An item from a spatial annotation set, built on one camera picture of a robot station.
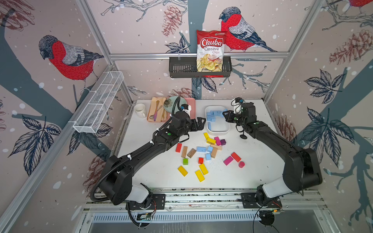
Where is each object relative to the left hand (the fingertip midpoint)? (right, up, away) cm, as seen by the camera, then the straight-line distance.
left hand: (202, 117), depth 79 cm
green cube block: (-10, -28, +9) cm, 31 cm away
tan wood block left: (-11, -22, +13) cm, 28 cm away
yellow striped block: (+7, -16, +17) cm, 24 cm away
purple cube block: (+15, -17, +16) cm, 28 cm away
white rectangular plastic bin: (+13, -4, +28) cm, 31 cm away
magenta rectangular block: (+16, -27, +9) cm, 33 cm away
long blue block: (0, -21, +14) cm, 25 cm away
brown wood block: (-6, -23, +11) cm, 26 cm away
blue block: (+4, -25, +10) cm, 27 cm away
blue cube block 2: (+6, -21, +13) cm, 25 cm away
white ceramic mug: (-46, +6, +29) cm, 54 cm away
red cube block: (-1, -26, +7) cm, 27 cm away
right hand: (+13, +3, +9) cm, 17 cm away
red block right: (+21, -25, +10) cm, 34 cm away
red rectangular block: (-15, -21, +14) cm, 29 cm away
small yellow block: (+4, -13, +22) cm, 26 cm away
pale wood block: (+12, -20, +15) cm, 28 cm away
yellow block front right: (+1, -32, +7) cm, 32 cm away
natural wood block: (+8, -23, +11) cm, 27 cm away
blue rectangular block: (+7, -7, +24) cm, 26 cm away
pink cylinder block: (+24, -28, +7) cm, 38 cm away
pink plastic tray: (-6, +12, +43) cm, 45 cm away
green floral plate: (-26, +10, +43) cm, 51 cm away
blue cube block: (+8, -1, +28) cm, 29 cm away
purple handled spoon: (-35, 0, +32) cm, 47 cm away
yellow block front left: (-11, -32, +5) cm, 34 cm away
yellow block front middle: (-1, -34, +4) cm, 34 cm away
